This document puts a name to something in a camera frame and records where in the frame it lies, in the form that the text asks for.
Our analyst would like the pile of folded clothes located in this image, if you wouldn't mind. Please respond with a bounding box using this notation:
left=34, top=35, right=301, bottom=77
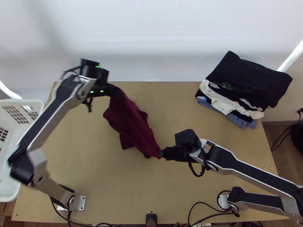
left=195, top=51, right=293, bottom=130

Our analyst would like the dark red t-shirt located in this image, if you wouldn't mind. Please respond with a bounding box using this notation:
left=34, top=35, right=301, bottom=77
left=103, top=86, right=162, bottom=159

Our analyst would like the white laundry basket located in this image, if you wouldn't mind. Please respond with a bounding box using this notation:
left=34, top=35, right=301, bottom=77
left=0, top=99, right=45, bottom=203

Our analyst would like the black cable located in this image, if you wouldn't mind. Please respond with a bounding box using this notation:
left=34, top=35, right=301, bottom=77
left=188, top=161, right=207, bottom=178
left=270, top=109, right=303, bottom=152
left=49, top=197, right=114, bottom=227
left=188, top=201, right=240, bottom=227

